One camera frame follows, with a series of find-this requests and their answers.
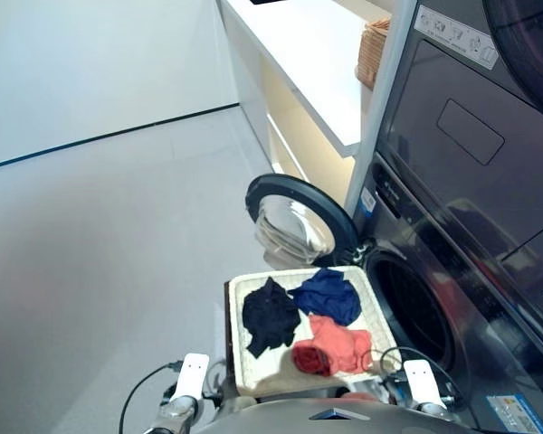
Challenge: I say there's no round glass washing machine door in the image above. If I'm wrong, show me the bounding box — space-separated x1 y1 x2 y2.
244 173 361 271

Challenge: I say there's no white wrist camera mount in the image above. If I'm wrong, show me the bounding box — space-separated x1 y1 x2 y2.
168 353 211 404
402 358 445 407

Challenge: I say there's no white blue QR sticker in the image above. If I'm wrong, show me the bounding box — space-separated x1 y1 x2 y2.
359 186 378 214

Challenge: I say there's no navy blue garment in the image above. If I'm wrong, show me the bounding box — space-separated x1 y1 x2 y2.
288 267 363 327

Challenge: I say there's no silver robot torso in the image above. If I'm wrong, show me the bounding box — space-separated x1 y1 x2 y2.
197 392 479 434

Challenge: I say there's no white shelf unit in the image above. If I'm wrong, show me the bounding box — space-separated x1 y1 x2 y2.
215 0 418 221

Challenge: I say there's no red garment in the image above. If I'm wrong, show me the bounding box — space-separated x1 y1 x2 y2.
291 314 374 378

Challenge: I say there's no blue energy label sticker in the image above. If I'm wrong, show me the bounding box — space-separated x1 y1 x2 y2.
485 393 543 434

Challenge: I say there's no brown woven basket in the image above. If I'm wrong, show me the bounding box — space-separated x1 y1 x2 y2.
354 15 393 90

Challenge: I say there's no pale woven laundry basket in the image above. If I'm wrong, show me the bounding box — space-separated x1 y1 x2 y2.
227 265 405 400

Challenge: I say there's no white dryer warning label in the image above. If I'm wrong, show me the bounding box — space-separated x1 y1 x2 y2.
414 4 500 71

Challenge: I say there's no dark grey dryer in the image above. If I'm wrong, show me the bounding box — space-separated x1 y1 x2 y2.
374 0 543 302

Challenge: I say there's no grey front-load washing machine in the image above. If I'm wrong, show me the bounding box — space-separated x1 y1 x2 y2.
350 151 543 434

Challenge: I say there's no black garment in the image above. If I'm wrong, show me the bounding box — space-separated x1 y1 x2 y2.
242 276 302 361

